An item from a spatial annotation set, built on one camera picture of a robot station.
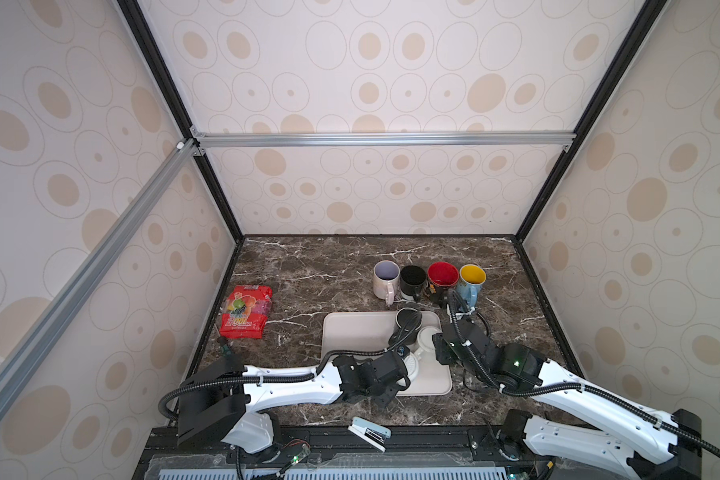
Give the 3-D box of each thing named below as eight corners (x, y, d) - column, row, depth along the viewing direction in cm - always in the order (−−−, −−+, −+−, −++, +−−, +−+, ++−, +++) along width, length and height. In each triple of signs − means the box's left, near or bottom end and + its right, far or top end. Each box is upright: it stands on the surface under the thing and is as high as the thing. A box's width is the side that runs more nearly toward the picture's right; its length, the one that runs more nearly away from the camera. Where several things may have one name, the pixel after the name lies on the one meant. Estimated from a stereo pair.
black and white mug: (393, 293, 105) (395, 276, 97) (405, 278, 109) (408, 260, 101) (414, 306, 101) (418, 289, 94) (427, 290, 105) (431, 273, 98)
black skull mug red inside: (425, 305, 101) (430, 287, 93) (421, 280, 108) (426, 261, 100) (454, 305, 101) (462, 287, 93) (449, 280, 108) (455, 261, 100)
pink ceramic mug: (373, 309, 101) (374, 290, 92) (373, 279, 109) (374, 259, 100) (399, 309, 101) (402, 290, 92) (396, 279, 109) (399, 259, 100)
